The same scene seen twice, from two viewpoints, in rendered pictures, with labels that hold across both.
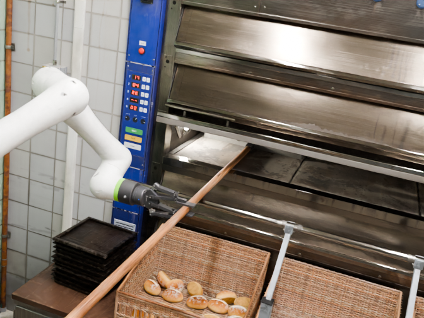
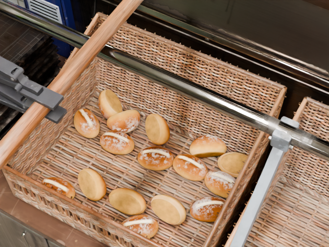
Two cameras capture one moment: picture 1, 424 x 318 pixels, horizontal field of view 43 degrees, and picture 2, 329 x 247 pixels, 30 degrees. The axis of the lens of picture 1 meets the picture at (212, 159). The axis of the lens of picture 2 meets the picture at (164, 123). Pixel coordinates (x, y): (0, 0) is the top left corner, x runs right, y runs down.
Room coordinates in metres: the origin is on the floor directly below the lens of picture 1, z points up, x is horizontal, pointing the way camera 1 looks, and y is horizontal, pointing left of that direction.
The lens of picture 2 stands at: (1.29, -0.30, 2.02)
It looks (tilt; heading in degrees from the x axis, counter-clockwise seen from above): 55 degrees down; 16
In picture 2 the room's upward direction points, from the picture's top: 2 degrees counter-clockwise
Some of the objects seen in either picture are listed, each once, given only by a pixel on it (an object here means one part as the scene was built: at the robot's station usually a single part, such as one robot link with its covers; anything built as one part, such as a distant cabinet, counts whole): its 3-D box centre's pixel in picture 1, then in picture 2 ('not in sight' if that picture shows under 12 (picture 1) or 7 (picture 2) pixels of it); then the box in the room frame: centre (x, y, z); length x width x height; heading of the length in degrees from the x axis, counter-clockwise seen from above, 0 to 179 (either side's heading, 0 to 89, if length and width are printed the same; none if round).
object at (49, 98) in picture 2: (186, 203); (41, 95); (1.85, 0.07, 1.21); 0.07 x 0.03 x 0.01; 74
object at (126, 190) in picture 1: (130, 192); not in sight; (1.92, 0.29, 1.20); 0.12 x 0.06 x 0.09; 164
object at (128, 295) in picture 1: (195, 284); (143, 143); (2.11, -0.01, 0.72); 0.56 x 0.49 x 0.28; 75
